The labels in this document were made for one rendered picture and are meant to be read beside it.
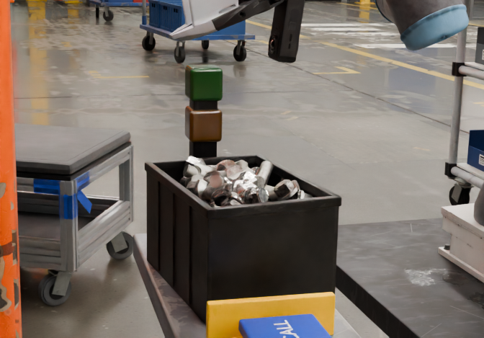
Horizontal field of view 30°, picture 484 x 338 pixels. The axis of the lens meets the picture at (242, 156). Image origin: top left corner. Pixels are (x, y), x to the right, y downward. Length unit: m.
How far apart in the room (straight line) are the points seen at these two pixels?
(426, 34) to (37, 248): 1.15
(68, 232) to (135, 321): 0.24
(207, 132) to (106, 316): 1.03
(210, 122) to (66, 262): 1.03
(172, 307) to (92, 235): 1.24
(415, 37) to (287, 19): 0.17
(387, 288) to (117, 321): 0.79
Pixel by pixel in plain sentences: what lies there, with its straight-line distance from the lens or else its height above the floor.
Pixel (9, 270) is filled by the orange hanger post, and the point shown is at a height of 0.65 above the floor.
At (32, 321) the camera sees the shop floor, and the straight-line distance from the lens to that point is 2.05.
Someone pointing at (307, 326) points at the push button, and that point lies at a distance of 0.80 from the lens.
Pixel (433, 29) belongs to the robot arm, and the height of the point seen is 0.70.
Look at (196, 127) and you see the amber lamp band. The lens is 1.08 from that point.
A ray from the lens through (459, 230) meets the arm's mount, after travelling 1.52.
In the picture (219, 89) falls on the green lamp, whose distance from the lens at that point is 1.08.
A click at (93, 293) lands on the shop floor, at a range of 2.18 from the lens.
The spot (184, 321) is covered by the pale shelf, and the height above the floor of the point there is 0.45.
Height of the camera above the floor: 0.80
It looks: 13 degrees down
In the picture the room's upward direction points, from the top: 1 degrees clockwise
